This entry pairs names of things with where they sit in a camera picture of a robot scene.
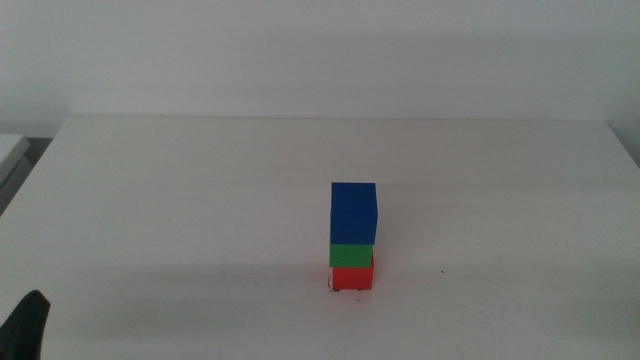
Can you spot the blue cube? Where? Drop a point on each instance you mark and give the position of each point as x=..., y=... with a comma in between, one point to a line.
x=353, y=215

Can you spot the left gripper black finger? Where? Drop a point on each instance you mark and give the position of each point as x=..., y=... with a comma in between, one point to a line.
x=22, y=332

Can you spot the red cube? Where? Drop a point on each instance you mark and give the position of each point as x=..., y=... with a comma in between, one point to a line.
x=352, y=280

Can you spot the green cube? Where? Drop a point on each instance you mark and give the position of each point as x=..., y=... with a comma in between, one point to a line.
x=351, y=256

